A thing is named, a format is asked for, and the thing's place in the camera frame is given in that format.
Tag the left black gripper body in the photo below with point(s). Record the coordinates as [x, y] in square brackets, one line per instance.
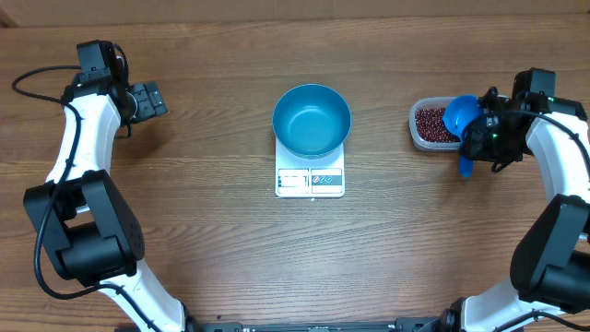
[146, 105]

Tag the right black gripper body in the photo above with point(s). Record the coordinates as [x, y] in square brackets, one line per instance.
[501, 146]

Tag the blue plastic measuring scoop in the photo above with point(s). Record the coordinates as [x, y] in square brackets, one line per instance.
[460, 113]

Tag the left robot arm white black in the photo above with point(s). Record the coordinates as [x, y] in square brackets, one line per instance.
[88, 238]

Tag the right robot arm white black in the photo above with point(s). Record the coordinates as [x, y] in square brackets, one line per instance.
[548, 277]

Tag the blue metal bowl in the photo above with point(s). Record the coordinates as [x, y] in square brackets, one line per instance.
[311, 120]

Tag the white digital kitchen scale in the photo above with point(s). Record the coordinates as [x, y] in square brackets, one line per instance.
[297, 177]

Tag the red adzuki beans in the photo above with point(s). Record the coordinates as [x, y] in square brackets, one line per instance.
[431, 128]

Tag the clear plastic bean container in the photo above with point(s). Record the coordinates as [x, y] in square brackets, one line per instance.
[421, 143]

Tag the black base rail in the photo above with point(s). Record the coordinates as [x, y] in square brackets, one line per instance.
[404, 324]

